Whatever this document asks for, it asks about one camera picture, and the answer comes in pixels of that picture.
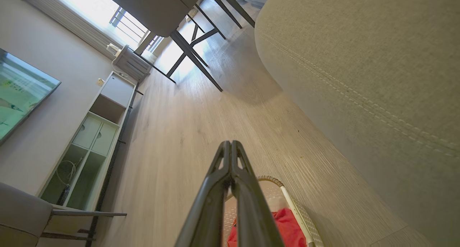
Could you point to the white laundry basket brown rim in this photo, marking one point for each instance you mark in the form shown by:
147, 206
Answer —
289, 200

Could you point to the flat screen television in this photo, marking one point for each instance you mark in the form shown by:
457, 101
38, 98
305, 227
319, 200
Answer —
18, 92

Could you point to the red garment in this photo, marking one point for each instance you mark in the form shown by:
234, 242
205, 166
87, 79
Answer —
291, 229

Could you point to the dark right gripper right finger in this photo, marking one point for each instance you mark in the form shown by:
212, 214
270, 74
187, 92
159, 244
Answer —
255, 218

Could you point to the grey upholstered chair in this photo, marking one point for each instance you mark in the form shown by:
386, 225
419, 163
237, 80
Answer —
21, 214

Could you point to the grey fabric sofa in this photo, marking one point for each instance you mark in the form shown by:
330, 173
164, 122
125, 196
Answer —
377, 78

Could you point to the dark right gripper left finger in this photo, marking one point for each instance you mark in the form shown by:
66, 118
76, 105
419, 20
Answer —
208, 211

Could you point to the white wall socket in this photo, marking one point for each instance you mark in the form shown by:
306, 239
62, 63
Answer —
100, 82

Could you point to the white television cabinet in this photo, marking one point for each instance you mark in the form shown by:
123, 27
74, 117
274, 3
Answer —
97, 135

